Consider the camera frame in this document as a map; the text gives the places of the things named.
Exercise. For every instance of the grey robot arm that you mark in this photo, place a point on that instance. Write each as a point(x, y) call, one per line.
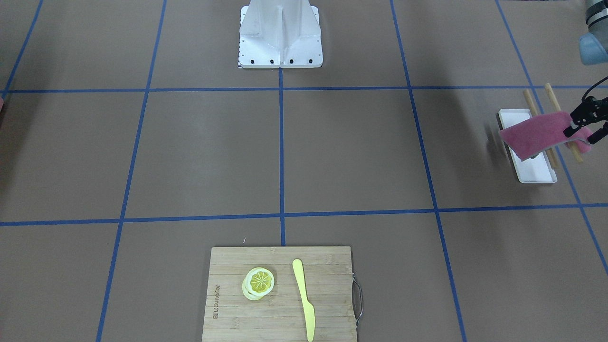
point(593, 50)

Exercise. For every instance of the upper wooden stick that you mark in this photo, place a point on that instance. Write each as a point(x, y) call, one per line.
point(574, 149)

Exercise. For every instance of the pink wiping cloth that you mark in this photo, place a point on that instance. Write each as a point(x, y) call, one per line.
point(531, 137)

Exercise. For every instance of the yellow lemon slice toy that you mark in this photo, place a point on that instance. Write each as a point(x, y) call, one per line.
point(257, 283)

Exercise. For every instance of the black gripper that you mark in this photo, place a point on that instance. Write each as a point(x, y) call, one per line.
point(585, 112)

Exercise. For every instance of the wooden stick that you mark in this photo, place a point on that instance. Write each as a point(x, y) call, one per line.
point(553, 160)
point(574, 149)

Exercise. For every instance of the lower wooden stick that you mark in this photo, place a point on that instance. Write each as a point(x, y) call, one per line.
point(553, 160)

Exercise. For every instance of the bamboo cutting board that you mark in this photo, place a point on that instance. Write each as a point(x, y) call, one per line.
point(279, 316)

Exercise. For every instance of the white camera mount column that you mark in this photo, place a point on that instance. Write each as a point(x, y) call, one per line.
point(280, 34)

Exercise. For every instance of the white rectangular tray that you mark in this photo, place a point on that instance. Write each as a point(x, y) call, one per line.
point(530, 171)

